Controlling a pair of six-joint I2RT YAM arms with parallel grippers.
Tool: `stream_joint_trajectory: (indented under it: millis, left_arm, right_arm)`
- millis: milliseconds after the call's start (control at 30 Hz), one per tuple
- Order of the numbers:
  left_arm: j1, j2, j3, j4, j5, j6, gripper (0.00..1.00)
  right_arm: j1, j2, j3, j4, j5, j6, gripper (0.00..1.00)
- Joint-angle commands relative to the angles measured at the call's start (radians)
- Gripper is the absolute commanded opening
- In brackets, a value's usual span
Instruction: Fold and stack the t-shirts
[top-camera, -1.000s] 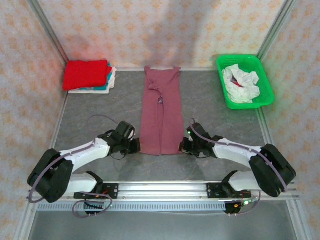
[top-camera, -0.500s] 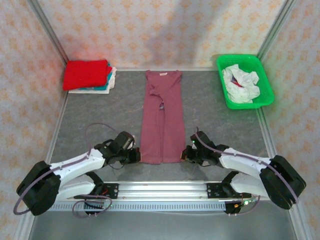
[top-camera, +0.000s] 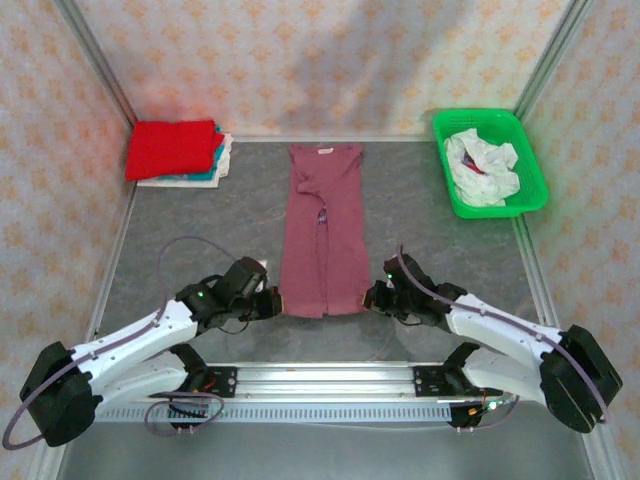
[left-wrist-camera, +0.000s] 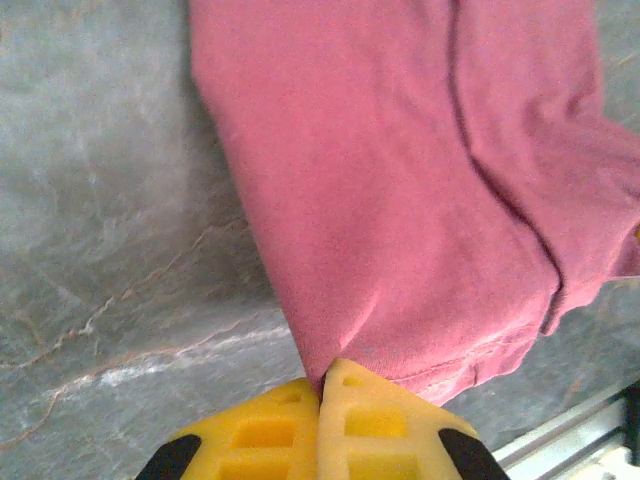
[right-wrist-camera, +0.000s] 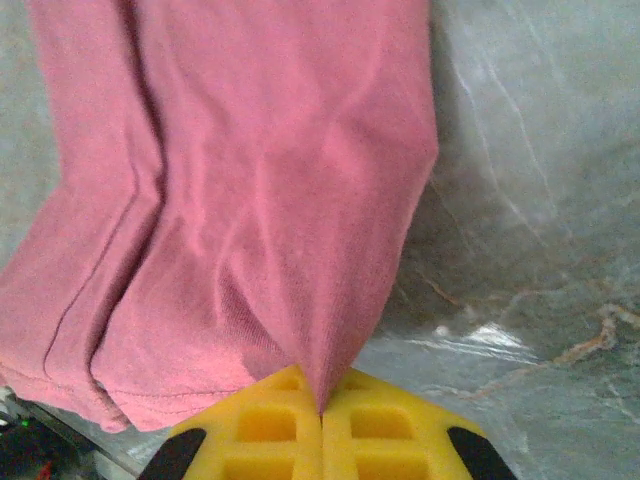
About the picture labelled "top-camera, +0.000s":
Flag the maroon printed t-shirt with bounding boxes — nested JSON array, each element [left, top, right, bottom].
[[278, 142, 371, 319]]

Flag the small board with green LED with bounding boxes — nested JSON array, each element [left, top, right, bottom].
[[469, 394, 514, 417]]

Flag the white folded t-shirt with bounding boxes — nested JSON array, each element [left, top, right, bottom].
[[137, 132, 235, 190]]

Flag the white crumpled t-shirt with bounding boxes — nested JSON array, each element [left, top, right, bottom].
[[443, 127, 522, 209]]

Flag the red folded t-shirt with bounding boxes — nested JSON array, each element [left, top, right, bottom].
[[124, 118, 217, 182]]

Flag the teal folded t-shirt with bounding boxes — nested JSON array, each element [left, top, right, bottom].
[[154, 124, 227, 182]]

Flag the green plastic basket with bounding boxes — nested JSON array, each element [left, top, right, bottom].
[[432, 107, 550, 221]]

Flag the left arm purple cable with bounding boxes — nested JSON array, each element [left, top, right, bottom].
[[1, 235, 241, 451]]

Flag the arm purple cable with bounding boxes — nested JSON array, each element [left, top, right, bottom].
[[394, 243, 612, 432], [1, 235, 241, 451]]

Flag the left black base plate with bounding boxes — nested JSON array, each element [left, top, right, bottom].
[[187, 366, 238, 400]]

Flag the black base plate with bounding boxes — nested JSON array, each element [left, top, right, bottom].
[[413, 364, 464, 399], [187, 366, 238, 400]]

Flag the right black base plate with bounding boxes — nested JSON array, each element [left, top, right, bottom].
[[413, 364, 464, 399]]

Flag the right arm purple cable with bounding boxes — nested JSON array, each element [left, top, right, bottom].
[[394, 243, 612, 432]]

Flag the long aluminium mounting rail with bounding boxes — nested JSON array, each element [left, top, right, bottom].
[[144, 360, 501, 404]]

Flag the aluminium side rail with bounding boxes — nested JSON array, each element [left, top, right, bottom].
[[79, 182, 139, 351], [512, 214, 564, 329]]

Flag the slotted grey cable duct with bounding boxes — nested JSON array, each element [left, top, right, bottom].
[[92, 402, 454, 425]]

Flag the aluminium frame post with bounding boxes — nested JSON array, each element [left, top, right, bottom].
[[53, 0, 137, 126], [514, 0, 594, 121]]

